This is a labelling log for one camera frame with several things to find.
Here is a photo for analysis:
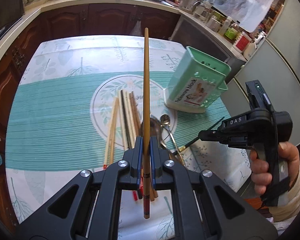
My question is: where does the bamboo chopstick with red band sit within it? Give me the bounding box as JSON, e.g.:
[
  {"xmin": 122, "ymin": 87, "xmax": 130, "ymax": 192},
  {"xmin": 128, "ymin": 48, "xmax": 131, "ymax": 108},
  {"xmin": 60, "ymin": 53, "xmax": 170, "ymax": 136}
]
[{"xmin": 142, "ymin": 27, "xmax": 150, "ymax": 220}]

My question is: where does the cream chopstick with red stripes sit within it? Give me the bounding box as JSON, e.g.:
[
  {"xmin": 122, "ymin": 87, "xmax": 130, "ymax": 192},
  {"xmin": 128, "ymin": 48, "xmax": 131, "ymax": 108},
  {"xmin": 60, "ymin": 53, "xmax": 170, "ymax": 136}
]
[
  {"xmin": 103, "ymin": 97, "xmax": 118, "ymax": 170},
  {"xmin": 109, "ymin": 99, "xmax": 120, "ymax": 167}
]

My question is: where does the glass jar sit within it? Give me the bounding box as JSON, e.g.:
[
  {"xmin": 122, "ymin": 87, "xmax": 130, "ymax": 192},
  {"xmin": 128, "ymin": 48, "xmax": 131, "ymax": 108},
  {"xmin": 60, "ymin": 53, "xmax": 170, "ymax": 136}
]
[{"xmin": 206, "ymin": 12, "xmax": 223, "ymax": 32}]

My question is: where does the red label container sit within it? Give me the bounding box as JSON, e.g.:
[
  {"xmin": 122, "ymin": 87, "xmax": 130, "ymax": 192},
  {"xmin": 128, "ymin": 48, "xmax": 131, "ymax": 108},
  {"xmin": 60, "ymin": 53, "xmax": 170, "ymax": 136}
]
[{"xmin": 232, "ymin": 31, "xmax": 252, "ymax": 54}]

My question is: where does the grey metal cabinet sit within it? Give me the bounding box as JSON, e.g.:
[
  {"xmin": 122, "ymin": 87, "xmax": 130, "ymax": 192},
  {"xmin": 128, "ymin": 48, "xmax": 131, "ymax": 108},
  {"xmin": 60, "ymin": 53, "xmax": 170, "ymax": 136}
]
[{"xmin": 169, "ymin": 14, "xmax": 248, "ymax": 85}]

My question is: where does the large steel spoon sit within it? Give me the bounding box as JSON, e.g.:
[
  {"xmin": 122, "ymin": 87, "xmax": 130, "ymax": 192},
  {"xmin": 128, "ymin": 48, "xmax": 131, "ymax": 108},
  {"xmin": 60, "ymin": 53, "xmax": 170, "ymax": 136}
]
[{"xmin": 140, "ymin": 115, "xmax": 183, "ymax": 165}]

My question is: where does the white jar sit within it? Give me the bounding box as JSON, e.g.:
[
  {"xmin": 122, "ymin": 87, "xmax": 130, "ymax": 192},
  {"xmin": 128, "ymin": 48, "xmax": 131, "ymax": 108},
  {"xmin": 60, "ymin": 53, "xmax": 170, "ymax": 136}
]
[{"xmin": 243, "ymin": 40, "xmax": 259, "ymax": 59}]

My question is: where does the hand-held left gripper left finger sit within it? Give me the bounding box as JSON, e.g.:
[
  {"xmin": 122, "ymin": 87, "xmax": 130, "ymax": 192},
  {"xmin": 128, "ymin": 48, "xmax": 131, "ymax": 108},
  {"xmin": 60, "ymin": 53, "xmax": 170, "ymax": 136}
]
[{"xmin": 15, "ymin": 135, "xmax": 144, "ymax": 240}]

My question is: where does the black chopstick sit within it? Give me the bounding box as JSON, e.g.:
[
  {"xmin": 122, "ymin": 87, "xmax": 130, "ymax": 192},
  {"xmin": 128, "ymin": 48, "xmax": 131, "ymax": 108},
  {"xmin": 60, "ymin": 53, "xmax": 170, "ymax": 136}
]
[
  {"xmin": 174, "ymin": 116, "xmax": 225, "ymax": 154},
  {"xmin": 121, "ymin": 97, "xmax": 131, "ymax": 148}
]

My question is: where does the grey refrigerator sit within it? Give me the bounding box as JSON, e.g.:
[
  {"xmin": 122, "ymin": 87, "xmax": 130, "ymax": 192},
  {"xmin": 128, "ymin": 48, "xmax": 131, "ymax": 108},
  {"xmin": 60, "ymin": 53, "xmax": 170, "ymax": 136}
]
[{"xmin": 234, "ymin": 0, "xmax": 300, "ymax": 155}]

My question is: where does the cream kitchen countertop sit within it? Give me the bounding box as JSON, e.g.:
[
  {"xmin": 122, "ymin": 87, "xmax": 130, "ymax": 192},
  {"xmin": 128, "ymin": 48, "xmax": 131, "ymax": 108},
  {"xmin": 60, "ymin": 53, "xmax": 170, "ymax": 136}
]
[{"xmin": 0, "ymin": 0, "xmax": 248, "ymax": 63}]

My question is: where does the leaf printed tablecloth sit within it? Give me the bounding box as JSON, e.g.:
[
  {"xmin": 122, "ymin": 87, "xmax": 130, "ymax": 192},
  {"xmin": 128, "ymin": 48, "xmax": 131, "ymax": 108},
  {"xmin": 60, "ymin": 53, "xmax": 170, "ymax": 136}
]
[{"xmin": 5, "ymin": 34, "xmax": 252, "ymax": 240}]

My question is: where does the dark brown wooden chopstick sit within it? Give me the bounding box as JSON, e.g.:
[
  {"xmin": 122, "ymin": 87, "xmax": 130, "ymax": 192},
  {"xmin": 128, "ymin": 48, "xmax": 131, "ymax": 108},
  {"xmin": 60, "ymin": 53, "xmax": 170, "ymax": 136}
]
[{"xmin": 130, "ymin": 91, "xmax": 158, "ymax": 202}]

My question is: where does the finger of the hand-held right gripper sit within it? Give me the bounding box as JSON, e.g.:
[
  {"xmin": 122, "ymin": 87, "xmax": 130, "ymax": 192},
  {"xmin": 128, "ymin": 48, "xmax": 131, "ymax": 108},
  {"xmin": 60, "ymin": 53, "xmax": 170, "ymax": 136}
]
[{"xmin": 198, "ymin": 128, "xmax": 232, "ymax": 144}]

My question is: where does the white bottle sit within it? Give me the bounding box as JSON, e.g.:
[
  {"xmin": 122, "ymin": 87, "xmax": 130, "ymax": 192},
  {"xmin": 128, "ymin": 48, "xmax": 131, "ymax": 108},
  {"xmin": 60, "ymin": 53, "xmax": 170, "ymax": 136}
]
[{"xmin": 219, "ymin": 16, "xmax": 233, "ymax": 37}]

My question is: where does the person's right hand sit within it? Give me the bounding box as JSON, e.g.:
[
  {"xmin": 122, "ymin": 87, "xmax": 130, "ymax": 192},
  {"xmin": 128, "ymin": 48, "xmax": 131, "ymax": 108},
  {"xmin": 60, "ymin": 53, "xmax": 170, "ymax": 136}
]
[{"xmin": 250, "ymin": 142, "xmax": 300, "ymax": 196}]

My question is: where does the small steel spoon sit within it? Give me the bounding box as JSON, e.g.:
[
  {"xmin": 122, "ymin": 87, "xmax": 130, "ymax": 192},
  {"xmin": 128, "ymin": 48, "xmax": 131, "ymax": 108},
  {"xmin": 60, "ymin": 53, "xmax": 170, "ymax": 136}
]
[{"xmin": 159, "ymin": 114, "xmax": 180, "ymax": 153}]

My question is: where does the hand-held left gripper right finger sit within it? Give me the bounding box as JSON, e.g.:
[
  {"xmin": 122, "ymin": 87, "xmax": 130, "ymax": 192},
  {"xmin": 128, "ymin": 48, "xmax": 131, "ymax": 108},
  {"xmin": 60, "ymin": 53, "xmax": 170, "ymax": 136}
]
[{"xmin": 149, "ymin": 135, "xmax": 278, "ymax": 240}]

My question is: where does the glass pitcher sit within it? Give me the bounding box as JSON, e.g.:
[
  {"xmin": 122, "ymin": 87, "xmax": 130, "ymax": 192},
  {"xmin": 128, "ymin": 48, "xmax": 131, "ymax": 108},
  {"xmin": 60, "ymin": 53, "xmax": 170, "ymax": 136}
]
[{"xmin": 193, "ymin": 0, "xmax": 213, "ymax": 20}]

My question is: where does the green utensil holder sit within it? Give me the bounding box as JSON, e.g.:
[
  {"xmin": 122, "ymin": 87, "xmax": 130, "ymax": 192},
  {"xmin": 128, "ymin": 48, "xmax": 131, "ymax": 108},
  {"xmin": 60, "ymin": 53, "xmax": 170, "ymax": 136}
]
[{"xmin": 163, "ymin": 46, "xmax": 232, "ymax": 114}]

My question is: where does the clear plastic bag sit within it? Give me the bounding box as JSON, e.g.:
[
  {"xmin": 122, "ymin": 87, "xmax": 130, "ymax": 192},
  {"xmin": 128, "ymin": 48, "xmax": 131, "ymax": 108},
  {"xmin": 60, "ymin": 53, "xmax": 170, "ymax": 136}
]
[{"xmin": 202, "ymin": 0, "xmax": 288, "ymax": 33}]

